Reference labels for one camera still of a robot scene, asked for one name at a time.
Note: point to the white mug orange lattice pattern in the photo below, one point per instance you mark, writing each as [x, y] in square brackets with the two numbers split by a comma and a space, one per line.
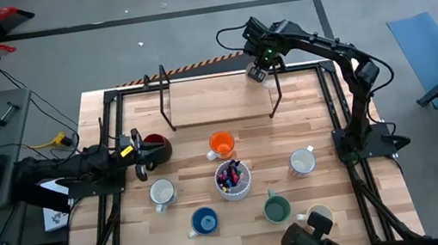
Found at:
[268, 84]

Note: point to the yellow power plug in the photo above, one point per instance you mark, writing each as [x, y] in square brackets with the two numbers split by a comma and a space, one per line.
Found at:
[60, 139]

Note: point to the blue floor mat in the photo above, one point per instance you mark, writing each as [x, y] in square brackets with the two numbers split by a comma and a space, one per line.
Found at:
[426, 52]

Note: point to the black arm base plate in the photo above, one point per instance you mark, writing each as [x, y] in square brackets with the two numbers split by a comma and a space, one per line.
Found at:
[377, 133]
[98, 189]

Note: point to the white ribbed pen holder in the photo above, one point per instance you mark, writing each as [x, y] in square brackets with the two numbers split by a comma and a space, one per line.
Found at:
[236, 191]

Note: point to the black hazard striped floor plate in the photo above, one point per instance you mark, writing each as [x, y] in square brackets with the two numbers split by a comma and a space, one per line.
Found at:
[193, 66]

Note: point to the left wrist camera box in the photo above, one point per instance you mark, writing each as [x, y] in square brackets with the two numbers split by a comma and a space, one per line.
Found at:
[125, 140]

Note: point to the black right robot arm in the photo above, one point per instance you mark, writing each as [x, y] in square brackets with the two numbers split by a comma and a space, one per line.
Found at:
[320, 43]

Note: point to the black table clamp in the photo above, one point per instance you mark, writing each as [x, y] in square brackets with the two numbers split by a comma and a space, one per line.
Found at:
[146, 80]
[279, 63]

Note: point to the white mug small dotted pattern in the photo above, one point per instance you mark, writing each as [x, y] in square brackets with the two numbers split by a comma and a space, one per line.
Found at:
[302, 161]

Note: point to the black mug red inside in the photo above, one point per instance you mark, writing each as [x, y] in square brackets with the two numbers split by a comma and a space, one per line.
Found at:
[164, 152]

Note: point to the green mug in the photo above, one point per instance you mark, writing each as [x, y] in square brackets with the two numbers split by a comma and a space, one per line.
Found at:
[277, 210]

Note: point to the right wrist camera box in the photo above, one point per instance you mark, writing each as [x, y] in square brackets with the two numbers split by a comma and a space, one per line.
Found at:
[252, 27]

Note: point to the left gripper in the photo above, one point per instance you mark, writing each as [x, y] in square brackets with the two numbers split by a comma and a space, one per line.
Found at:
[128, 160]

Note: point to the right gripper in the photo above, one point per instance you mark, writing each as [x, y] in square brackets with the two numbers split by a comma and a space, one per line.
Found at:
[266, 48]

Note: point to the white mug dark stripes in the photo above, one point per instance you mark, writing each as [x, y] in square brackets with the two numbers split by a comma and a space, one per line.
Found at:
[162, 190]

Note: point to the yellow rimmed orange patterned mug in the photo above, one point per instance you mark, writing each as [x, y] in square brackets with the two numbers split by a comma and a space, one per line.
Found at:
[301, 216]

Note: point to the black marker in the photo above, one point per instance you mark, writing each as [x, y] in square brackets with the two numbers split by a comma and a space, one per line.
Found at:
[234, 165]

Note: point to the white printed box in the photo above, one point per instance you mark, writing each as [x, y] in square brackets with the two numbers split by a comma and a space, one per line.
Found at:
[57, 216]

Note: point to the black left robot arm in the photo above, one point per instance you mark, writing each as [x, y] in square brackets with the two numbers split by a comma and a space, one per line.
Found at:
[77, 163]

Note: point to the red and black dustpan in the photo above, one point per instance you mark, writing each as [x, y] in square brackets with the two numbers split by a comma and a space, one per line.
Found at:
[14, 20]

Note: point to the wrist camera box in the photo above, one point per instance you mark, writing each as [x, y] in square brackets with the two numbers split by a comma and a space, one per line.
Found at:
[125, 140]
[252, 27]

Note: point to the red marker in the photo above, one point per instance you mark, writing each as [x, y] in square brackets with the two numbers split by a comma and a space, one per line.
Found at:
[234, 178]

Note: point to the pink marker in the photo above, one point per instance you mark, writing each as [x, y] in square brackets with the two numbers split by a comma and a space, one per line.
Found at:
[222, 177]

